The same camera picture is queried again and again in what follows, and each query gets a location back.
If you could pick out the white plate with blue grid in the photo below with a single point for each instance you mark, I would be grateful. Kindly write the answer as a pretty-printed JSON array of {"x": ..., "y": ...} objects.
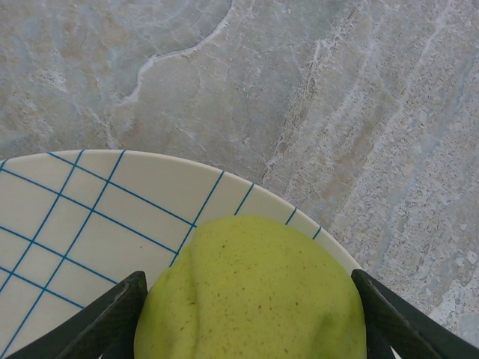
[{"x": 112, "y": 209}]

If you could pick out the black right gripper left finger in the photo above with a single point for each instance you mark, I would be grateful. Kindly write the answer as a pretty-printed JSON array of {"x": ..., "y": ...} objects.
[{"x": 101, "y": 325}]

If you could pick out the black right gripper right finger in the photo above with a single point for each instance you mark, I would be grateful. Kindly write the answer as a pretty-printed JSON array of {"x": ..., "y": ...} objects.
[{"x": 404, "y": 329}]

